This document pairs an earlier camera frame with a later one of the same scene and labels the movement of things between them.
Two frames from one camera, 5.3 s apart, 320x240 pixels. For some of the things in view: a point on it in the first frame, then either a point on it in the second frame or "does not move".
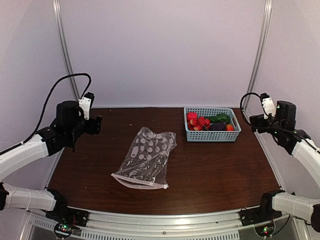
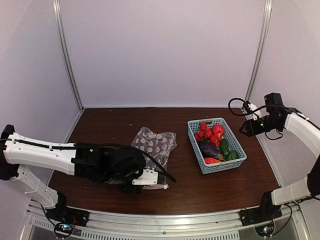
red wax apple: x=191 y=115 → x=217 y=131
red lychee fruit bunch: x=201 y=124 → x=214 y=135
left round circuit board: x=63 y=230 does not move
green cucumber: x=221 y=117 → x=224 y=149
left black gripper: x=94 y=125 → x=137 y=189
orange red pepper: x=229 y=127 → x=209 y=160
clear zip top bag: x=145 y=167 does not move
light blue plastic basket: x=212 y=135 → x=234 y=144
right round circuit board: x=266 y=230 does not move
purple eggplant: x=218 y=126 → x=209 y=150
